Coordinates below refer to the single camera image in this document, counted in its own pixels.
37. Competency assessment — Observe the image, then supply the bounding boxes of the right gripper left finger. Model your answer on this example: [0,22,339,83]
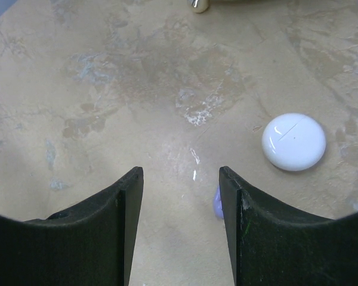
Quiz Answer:
[0,167,143,285]

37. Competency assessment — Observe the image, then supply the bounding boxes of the round mini drawer cabinet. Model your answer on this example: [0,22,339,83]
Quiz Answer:
[187,0,210,14]

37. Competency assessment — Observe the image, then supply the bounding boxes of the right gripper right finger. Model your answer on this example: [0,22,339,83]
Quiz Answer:
[219,166,358,285]

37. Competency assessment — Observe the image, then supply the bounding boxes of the white earbud charging case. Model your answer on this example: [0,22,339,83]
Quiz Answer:
[261,113,327,172]

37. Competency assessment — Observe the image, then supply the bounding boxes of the purple earbud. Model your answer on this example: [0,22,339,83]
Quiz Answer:
[212,186,224,220]

